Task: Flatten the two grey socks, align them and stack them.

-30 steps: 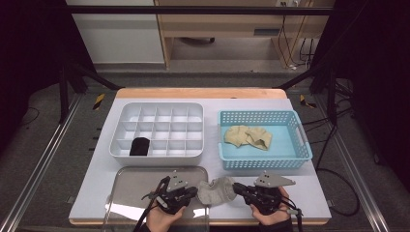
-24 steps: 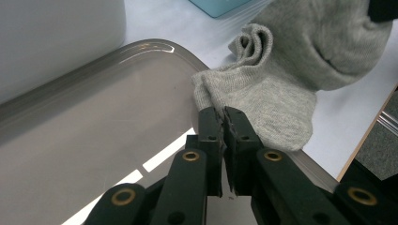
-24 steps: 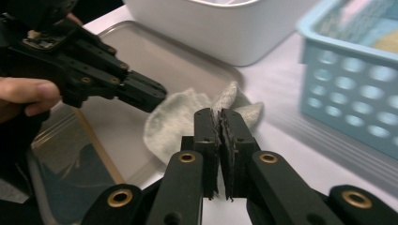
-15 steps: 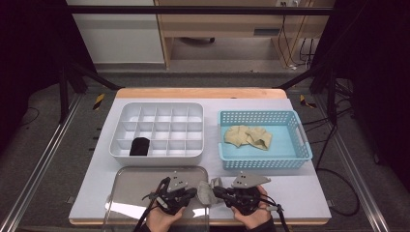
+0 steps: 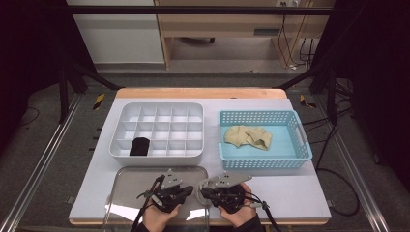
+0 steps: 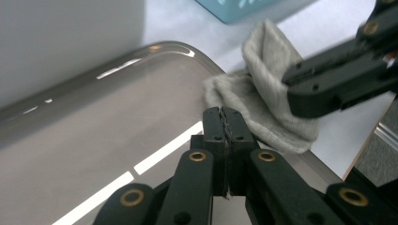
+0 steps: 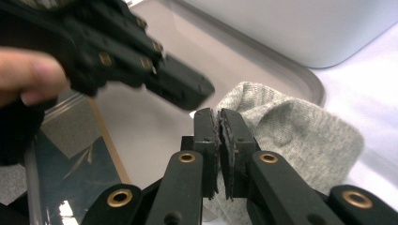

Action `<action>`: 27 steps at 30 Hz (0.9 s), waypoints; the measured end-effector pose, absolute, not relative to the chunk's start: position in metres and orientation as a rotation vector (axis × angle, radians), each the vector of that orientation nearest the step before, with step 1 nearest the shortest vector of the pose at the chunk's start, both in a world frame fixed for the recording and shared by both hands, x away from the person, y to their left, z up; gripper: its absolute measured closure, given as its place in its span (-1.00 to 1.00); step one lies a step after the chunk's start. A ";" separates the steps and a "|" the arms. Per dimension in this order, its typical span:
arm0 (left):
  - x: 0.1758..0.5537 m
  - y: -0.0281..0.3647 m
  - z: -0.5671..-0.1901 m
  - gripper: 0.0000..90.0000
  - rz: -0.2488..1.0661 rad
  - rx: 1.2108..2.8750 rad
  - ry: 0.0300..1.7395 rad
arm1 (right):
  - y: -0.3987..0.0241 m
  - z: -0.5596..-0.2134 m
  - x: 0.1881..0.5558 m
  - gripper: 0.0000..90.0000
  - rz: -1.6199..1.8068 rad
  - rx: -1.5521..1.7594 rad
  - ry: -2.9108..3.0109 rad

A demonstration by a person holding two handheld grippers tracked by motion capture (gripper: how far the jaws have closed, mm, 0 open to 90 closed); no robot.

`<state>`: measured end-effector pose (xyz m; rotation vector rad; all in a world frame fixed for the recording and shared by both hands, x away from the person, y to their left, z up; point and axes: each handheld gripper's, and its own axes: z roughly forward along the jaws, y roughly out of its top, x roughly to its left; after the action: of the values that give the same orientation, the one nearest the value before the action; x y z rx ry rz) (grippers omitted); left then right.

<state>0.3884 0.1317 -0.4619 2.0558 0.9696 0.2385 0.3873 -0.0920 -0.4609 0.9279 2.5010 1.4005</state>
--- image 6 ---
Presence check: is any light blue plastic basket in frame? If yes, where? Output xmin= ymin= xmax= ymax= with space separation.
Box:
xmin=195 ymin=0 xmax=314 ymax=25

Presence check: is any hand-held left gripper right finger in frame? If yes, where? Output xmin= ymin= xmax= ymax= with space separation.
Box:
xmin=223 ymin=106 xmax=345 ymax=225

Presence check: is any translucent grey box lid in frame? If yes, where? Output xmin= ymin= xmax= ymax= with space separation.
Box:
xmin=0 ymin=40 xmax=344 ymax=225

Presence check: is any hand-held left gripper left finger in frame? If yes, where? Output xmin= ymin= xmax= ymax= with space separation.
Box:
xmin=143 ymin=106 xmax=229 ymax=225

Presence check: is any aluminium rail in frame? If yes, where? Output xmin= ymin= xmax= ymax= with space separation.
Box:
xmin=374 ymin=121 xmax=398 ymax=153

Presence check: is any grey sock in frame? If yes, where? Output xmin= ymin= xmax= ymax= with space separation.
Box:
xmin=202 ymin=19 xmax=319 ymax=155
xmin=242 ymin=19 xmax=303 ymax=83

